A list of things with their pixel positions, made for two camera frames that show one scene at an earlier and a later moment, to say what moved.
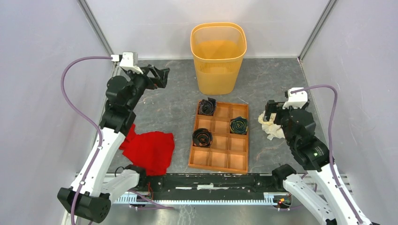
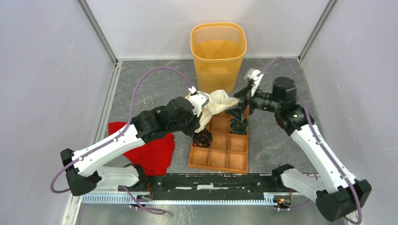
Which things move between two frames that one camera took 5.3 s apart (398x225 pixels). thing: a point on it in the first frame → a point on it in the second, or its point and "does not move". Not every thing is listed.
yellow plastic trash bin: [218, 48] does not move
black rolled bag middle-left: [202, 137] does not move
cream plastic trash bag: [273, 130] → [219, 101]
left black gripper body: [151, 83] → [188, 126]
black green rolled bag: [239, 125] does not move
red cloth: [153, 151] does not move
